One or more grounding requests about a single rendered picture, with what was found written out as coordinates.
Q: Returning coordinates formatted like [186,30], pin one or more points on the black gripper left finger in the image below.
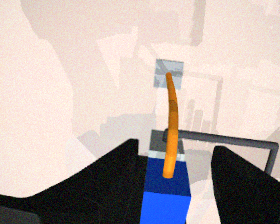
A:
[99,194]

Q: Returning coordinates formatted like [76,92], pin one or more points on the black rectangular post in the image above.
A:
[138,191]

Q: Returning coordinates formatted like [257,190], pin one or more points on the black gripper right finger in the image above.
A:
[244,194]

